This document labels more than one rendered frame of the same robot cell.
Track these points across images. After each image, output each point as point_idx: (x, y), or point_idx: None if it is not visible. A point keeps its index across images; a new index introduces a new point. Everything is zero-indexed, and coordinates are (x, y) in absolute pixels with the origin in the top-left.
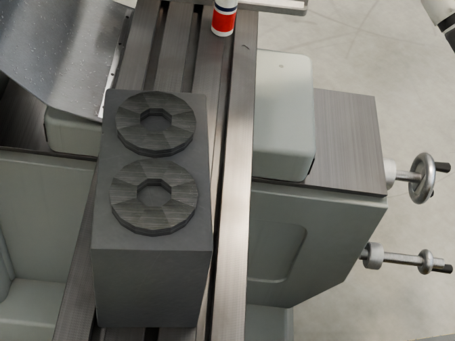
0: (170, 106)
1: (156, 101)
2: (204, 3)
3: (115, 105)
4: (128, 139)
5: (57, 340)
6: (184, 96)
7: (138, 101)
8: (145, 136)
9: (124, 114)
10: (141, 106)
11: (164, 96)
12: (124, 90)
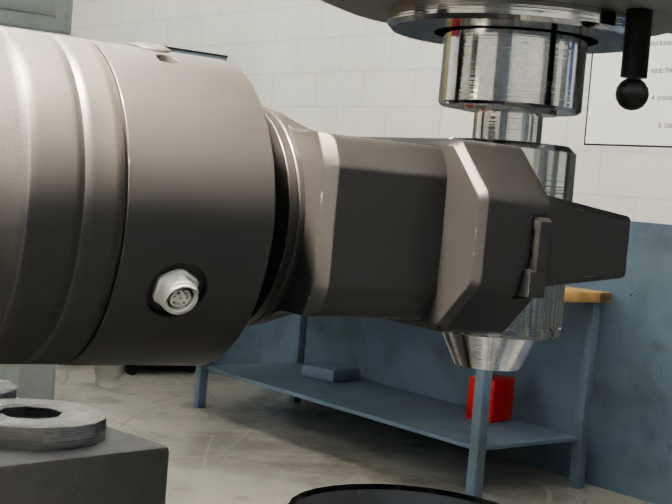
0: (26, 421)
1: (56, 421)
2: None
3: (124, 437)
4: (43, 399)
5: None
6: (26, 457)
7: (85, 418)
8: (22, 403)
9: (85, 409)
10: (72, 416)
11: (52, 425)
12: (137, 447)
